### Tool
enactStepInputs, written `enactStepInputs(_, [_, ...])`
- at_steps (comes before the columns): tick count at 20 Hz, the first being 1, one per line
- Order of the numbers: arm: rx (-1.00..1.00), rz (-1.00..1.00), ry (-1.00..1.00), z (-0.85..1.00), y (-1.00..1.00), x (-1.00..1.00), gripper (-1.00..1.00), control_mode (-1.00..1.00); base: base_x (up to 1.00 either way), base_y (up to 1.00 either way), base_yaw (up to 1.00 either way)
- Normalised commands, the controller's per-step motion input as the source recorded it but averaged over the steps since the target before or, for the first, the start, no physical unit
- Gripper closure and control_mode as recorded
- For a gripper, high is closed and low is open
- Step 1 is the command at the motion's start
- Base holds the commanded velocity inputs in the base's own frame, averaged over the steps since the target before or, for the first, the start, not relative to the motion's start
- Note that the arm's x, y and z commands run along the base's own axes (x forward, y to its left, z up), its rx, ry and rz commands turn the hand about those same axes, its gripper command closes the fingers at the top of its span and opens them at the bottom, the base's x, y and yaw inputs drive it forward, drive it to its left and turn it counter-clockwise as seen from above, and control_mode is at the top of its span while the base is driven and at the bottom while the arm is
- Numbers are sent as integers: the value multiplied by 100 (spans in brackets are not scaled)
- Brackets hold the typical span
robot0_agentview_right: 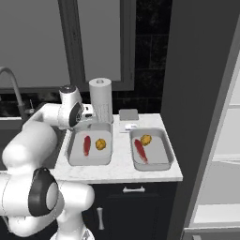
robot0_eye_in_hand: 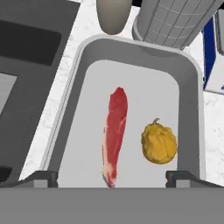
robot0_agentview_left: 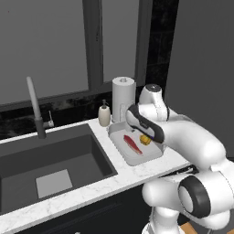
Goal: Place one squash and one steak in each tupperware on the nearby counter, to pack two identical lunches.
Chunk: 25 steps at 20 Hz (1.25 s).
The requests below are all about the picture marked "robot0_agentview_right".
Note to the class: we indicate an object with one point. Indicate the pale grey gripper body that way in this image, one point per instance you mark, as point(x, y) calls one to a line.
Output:
point(86, 120)

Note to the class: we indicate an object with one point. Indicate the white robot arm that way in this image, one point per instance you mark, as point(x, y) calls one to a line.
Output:
point(29, 146)

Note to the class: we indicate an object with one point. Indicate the grey tupperware tray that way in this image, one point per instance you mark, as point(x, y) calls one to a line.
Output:
point(157, 153)
point(93, 157)

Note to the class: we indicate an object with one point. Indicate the white paper towel roll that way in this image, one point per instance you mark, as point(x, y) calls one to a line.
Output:
point(100, 100)

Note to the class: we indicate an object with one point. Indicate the dark sink basin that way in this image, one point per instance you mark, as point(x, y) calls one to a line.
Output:
point(57, 150)

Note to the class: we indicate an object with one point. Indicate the grey flat box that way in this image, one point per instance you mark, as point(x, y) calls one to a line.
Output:
point(128, 114)

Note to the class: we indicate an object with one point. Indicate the small white box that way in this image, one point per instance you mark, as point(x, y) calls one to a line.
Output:
point(130, 126)

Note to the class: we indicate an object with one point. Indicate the grey curved tap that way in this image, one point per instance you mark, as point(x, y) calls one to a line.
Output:
point(15, 87)

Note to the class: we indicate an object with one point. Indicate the dark drawer front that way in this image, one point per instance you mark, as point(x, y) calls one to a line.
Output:
point(159, 188)

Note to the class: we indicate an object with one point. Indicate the grey framed window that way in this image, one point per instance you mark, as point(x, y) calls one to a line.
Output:
point(34, 40)

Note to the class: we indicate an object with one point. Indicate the dark cupboard door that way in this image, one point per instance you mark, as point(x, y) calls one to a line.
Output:
point(137, 218)

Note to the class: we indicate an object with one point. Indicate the grey fridge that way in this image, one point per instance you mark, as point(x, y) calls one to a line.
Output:
point(200, 109)

